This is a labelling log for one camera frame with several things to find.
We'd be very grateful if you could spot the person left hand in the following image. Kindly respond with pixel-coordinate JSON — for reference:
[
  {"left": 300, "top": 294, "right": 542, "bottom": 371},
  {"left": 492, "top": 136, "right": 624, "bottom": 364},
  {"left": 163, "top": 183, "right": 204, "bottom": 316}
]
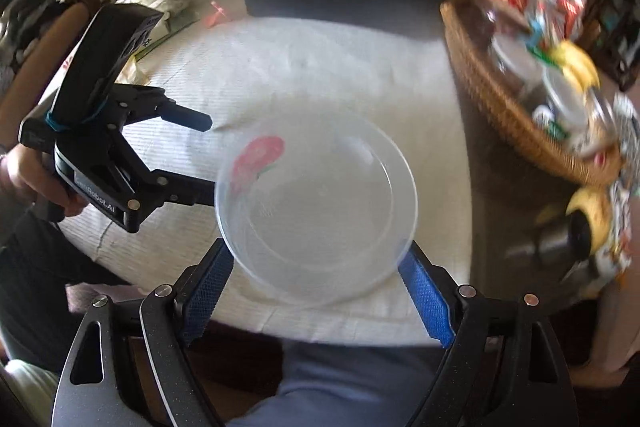
[{"left": 1, "top": 144, "right": 88, "bottom": 217}]

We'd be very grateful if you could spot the white striped tablecloth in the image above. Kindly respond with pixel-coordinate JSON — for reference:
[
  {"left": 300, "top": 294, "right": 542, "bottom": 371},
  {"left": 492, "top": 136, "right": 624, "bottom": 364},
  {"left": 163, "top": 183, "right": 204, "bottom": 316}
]
[{"left": 61, "top": 0, "right": 472, "bottom": 346}]

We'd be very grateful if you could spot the woven wicker basket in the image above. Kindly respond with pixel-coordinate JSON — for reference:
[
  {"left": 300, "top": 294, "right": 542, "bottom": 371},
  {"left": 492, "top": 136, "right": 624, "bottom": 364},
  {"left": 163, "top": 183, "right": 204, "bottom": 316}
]
[{"left": 440, "top": 0, "right": 624, "bottom": 186}]

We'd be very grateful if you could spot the yellow banana bunch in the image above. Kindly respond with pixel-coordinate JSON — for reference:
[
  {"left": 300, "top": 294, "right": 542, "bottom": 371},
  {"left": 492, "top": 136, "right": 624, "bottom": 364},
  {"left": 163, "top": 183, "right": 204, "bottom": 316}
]
[{"left": 550, "top": 40, "right": 600, "bottom": 92}]

